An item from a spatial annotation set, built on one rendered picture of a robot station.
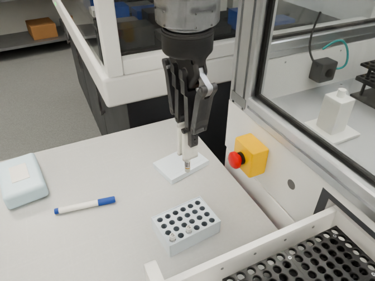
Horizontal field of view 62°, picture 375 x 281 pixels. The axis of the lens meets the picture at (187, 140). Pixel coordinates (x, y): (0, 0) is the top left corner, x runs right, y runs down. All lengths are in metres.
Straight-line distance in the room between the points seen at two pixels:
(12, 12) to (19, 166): 3.58
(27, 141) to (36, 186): 1.67
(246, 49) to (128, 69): 0.44
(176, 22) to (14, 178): 0.59
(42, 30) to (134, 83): 3.03
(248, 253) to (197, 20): 0.36
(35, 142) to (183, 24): 2.11
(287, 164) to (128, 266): 0.38
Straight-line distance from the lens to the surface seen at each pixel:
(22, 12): 4.39
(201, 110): 0.47
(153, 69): 1.05
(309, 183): 0.63
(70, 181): 0.87
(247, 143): 0.70
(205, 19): 0.43
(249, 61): 0.70
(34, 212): 0.83
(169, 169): 0.83
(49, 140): 2.43
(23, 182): 0.85
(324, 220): 0.63
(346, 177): 0.56
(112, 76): 1.01
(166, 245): 0.66
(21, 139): 2.54
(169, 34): 0.44
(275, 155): 0.69
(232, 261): 0.53
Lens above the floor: 1.33
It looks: 37 degrees down
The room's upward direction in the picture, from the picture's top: straight up
